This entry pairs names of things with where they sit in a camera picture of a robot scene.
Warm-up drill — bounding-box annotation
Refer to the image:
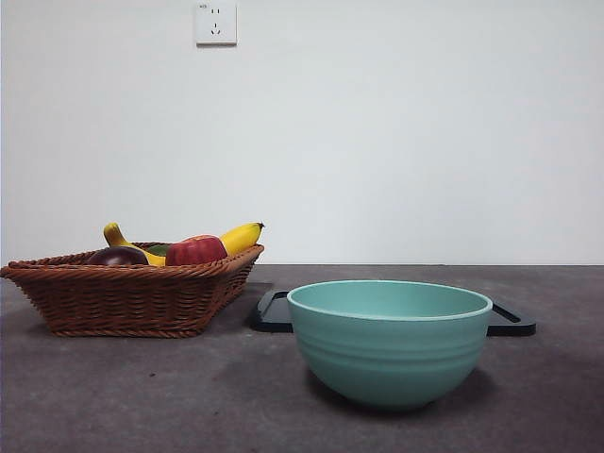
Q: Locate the teal ribbed bowl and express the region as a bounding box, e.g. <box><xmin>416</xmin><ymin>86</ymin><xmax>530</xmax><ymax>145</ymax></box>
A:
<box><xmin>286</xmin><ymin>278</ymin><xmax>495</xmax><ymax>411</ymax></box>

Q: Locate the dark purple plum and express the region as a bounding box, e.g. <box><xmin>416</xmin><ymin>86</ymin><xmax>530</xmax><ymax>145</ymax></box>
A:
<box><xmin>86</xmin><ymin>245</ymin><xmax>150</xmax><ymax>267</ymax></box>

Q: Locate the yellow banana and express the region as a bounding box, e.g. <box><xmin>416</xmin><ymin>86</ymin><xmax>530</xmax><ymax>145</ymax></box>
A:
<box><xmin>103</xmin><ymin>220</ymin><xmax>266</xmax><ymax>268</ymax></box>

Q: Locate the black rectangular tray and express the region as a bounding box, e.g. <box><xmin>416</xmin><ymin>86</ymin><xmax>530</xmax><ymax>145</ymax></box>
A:
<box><xmin>248</xmin><ymin>289</ymin><xmax>538</xmax><ymax>337</ymax></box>

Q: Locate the red apple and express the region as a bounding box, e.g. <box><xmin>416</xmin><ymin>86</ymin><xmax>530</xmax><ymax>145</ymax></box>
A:
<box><xmin>164</xmin><ymin>234</ymin><xmax>229</xmax><ymax>267</ymax></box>

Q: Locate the brown wicker basket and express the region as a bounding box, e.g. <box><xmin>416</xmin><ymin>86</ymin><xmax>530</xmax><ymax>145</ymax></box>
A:
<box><xmin>0</xmin><ymin>241</ymin><xmax>265</xmax><ymax>339</ymax></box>

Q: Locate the white wall socket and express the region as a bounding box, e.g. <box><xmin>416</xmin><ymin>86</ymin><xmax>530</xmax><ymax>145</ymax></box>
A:
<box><xmin>195</xmin><ymin>1</ymin><xmax>238</xmax><ymax>47</ymax></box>

